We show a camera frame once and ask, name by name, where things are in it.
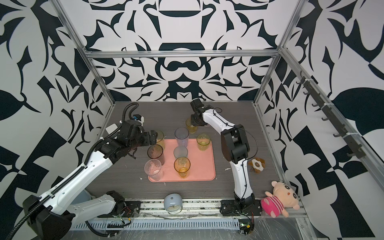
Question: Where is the blue tall glass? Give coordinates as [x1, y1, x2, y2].
[175, 128, 189, 147]

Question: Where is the green short glass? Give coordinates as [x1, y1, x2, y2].
[197, 133, 211, 151]

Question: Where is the smoky grey tall glass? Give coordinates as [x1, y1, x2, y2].
[147, 145, 165, 165]

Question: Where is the light green tall glass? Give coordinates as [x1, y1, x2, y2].
[156, 130, 165, 149]

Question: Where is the teal frosted glass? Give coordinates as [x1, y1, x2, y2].
[174, 146, 188, 159]

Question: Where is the clear tall glass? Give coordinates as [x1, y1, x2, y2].
[144, 159, 163, 182]

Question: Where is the orange tall glass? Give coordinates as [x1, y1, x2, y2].
[174, 157, 191, 178]

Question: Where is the pink plastic tray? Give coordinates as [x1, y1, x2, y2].
[160, 139, 216, 182]

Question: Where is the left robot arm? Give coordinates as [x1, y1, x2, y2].
[7, 120, 157, 240]

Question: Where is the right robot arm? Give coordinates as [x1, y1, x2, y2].
[190, 99, 255, 212]

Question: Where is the yellow short glass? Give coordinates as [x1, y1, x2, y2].
[186, 118, 198, 134]

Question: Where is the brown white flower toy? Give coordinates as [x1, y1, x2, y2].
[248, 158, 266, 174]

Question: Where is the light blue container lid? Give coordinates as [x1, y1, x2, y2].
[71, 190, 93, 205]

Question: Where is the white round timer device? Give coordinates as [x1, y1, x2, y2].
[164, 193, 183, 215]

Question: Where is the pink plush pig toy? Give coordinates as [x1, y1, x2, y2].
[261, 181, 300, 218]

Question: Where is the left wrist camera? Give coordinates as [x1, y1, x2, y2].
[131, 114, 145, 126]

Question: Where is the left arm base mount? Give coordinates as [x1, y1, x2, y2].
[104, 191, 142, 218]

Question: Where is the white slotted cable duct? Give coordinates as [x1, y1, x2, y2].
[90, 219, 240, 231]

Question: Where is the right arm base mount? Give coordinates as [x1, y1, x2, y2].
[220, 194, 262, 217]

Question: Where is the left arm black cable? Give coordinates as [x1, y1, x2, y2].
[85, 220, 133, 238]

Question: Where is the black wall hook rail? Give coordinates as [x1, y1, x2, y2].
[297, 71, 367, 159]

